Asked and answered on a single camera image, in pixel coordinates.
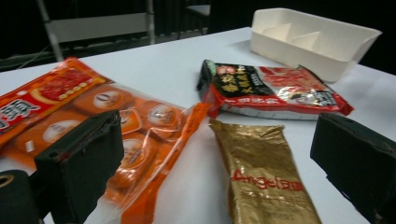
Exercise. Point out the gold foil packet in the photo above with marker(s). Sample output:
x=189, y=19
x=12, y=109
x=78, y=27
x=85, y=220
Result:
x=261, y=168

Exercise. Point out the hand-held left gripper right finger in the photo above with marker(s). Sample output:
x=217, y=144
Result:
x=361, y=161

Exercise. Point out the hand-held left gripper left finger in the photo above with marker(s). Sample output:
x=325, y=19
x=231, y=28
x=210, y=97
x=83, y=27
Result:
x=84, y=155

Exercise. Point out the red and black food packet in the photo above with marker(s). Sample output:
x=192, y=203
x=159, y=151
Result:
x=249, y=90

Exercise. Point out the white divided storage box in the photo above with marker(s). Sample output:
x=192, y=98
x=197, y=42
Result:
x=323, y=59

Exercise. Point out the white table mat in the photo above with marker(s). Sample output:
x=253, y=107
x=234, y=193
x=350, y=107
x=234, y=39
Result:
x=174, y=65

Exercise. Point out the orange snack packet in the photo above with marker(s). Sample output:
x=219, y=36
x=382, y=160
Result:
x=149, y=124

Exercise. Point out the white metal table frame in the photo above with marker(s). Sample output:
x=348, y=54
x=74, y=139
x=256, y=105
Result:
x=93, y=26

